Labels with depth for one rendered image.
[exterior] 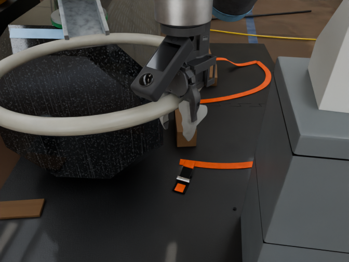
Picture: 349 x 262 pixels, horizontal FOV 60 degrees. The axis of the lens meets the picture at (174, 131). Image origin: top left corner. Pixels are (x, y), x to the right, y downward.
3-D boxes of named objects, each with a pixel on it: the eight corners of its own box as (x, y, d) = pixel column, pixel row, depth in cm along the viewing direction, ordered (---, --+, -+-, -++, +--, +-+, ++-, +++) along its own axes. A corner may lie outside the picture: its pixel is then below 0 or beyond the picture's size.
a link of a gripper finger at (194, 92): (204, 120, 53) (197, 71, 49) (198, 124, 52) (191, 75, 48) (184, 116, 56) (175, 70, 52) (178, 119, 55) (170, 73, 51)
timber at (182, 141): (196, 146, 187) (197, 131, 180) (176, 147, 187) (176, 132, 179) (191, 117, 211) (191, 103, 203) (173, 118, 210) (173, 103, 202)
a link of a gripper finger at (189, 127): (215, 132, 59) (209, 87, 55) (196, 146, 55) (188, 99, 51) (202, 130, 61) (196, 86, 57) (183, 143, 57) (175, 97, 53)
